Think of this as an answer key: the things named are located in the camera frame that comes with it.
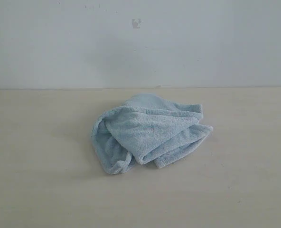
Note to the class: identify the light blue fleece towel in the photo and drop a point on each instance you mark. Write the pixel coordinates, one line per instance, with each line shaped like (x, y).
(147, 128)

